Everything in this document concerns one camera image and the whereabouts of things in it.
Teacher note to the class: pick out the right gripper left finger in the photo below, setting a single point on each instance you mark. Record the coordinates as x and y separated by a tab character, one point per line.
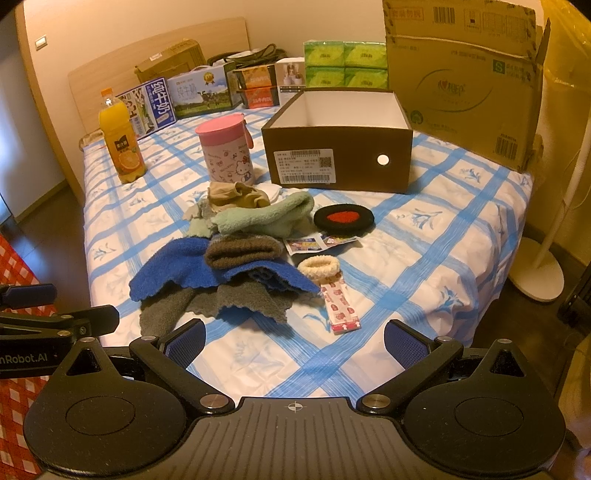
165	360

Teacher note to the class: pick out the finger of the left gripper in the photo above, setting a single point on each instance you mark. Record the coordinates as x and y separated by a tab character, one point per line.
19	297
94	322

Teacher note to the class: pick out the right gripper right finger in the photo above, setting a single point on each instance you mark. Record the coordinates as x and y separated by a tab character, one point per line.
424	361

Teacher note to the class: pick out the grey microfibre cloth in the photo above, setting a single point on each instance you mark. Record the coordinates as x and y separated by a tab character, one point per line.
161	312

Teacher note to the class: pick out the blue fluffy towel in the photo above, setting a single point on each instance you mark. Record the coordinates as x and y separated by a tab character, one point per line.
181	262

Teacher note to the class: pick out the brown striped sock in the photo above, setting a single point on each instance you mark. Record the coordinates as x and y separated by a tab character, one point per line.
228	251

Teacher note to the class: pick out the blue white leaflet packet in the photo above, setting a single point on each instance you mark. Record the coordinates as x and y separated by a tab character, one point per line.
315	243

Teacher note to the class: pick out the black red round pad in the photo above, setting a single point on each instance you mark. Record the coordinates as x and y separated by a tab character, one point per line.
344	219

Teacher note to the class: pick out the tan beige cloth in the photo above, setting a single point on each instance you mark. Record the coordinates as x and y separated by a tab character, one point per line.
222	196

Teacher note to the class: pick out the light green towel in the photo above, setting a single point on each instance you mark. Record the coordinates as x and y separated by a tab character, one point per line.
277	220

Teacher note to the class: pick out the white cloth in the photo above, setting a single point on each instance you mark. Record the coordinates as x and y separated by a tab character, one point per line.
271	190

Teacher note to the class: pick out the red checked cloth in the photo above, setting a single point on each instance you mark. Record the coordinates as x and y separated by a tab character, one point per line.
19	389

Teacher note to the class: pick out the blue checked bed sheet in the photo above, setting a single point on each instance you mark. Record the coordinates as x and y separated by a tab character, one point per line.
436	259

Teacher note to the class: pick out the orange juice bottle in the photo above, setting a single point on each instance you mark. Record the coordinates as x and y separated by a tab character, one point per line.
120	139

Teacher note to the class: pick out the blue milk carton box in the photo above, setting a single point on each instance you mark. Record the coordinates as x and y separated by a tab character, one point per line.
149	107

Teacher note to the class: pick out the pink hello kitty canister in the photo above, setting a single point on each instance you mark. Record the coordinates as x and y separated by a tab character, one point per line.
226	144

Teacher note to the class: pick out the brown open shoe box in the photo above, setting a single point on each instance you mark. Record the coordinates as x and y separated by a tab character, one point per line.
342	139

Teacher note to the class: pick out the wooden headboard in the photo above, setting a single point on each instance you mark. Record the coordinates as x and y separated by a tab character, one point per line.
116	69

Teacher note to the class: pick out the cow picture milk box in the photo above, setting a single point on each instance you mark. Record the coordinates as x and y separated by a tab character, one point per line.
204	90

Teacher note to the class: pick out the brown cardboard box behind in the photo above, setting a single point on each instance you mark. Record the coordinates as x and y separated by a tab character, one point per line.
175	60

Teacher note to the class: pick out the orange black gift box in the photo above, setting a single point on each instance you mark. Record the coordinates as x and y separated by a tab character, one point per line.
257	86

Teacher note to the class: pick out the large cardboard box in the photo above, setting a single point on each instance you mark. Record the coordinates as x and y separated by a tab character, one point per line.
470	73

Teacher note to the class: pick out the green tissue pack bundle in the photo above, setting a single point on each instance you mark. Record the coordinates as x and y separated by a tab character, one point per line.
349	64

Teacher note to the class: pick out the white product box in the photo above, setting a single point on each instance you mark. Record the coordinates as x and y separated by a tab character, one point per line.
290	77

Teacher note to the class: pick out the white wall switch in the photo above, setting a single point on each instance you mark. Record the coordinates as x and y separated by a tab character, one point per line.
41	43

